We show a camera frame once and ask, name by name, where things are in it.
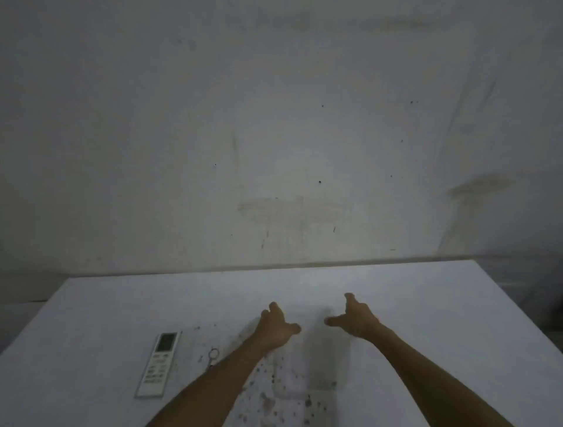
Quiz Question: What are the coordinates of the person's left hand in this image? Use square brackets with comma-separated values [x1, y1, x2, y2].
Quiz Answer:
[253, 302, 302, 351]

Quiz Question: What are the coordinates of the person's right hand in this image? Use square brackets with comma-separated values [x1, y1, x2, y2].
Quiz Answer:
[324, 293, 382, 340]

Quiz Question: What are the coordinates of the person's right forearm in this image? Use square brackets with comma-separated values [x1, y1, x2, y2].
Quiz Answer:
[364, 324, 516, 427]

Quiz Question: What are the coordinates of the person's left forearm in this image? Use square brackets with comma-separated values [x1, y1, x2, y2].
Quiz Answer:
[146, 337, 274, 427]

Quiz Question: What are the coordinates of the clear plastic container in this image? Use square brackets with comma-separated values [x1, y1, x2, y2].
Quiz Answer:
[272, 328, 352, 400]

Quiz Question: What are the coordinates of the white remote control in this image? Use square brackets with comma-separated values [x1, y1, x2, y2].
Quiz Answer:
[135, 332, 182, 399]

